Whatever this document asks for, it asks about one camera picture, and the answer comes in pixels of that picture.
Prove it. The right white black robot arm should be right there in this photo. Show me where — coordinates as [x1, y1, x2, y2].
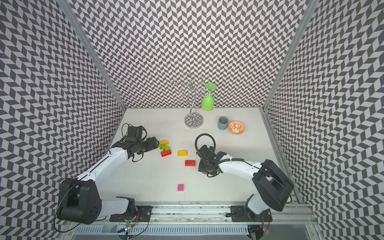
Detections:
[197, 145, 294, 215]

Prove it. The yellow curved lego brick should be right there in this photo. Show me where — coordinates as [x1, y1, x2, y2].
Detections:
[178, 150, 188, 157]

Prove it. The green plastic wine glass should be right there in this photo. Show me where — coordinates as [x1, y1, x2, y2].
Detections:
[202, 83, 218, 112]

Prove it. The green lego brick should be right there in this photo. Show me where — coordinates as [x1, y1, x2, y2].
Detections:
[159, 144, 171, 152]

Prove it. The pink lego brick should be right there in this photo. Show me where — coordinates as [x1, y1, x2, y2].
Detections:
[177, 184, 185, 192]

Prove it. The chrome mug tree stand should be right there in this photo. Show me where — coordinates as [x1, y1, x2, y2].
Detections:
[171, 74, 205, 129]

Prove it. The grey blue cup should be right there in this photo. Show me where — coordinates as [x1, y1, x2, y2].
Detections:
[218, 116, 229, 130]

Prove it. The orange patterned small bowl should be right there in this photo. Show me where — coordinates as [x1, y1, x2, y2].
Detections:
[228, 121, 245, 135]

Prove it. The white vent grille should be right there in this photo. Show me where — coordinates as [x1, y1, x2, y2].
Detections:
[74, 225, 249, 236]

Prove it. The red long lego brick front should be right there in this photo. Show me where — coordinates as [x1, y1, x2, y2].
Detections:
[185, 160, 196, 167]

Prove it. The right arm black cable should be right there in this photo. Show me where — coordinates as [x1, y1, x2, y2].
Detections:
[194, 133, 217, 157]

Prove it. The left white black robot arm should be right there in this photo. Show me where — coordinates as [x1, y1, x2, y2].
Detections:
[55, 137, 160, 225]

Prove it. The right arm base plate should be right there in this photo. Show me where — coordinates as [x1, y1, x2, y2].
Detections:
[226, 206, 273, 223]

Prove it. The aluminium front rail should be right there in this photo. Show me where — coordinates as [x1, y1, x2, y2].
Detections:
[67, 202, 317, 226]

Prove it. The red long lego brick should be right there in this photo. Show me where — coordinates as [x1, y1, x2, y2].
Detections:
[161, 150, 172, 157]
[185, 160, 196, 167]

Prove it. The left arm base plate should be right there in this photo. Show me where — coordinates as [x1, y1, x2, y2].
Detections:
[109, 206, 153, 223]

